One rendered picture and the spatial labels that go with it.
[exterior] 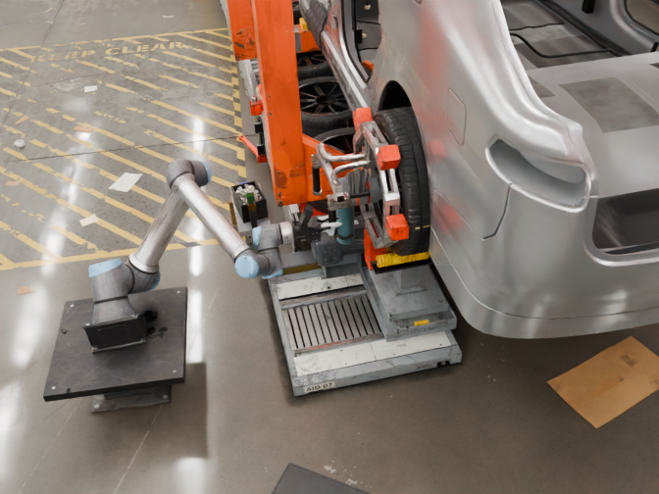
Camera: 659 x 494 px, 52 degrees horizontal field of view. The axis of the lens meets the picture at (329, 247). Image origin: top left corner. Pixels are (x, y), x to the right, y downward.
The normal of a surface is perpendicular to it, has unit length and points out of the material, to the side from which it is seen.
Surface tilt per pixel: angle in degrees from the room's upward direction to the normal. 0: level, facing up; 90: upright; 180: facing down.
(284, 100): 90
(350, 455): 0
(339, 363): 0
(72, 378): 0
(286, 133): 90
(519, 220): 89
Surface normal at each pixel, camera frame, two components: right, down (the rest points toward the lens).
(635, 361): -0.21, -0.67
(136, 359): -0.04, -0.78
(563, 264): -0.18, 0.62
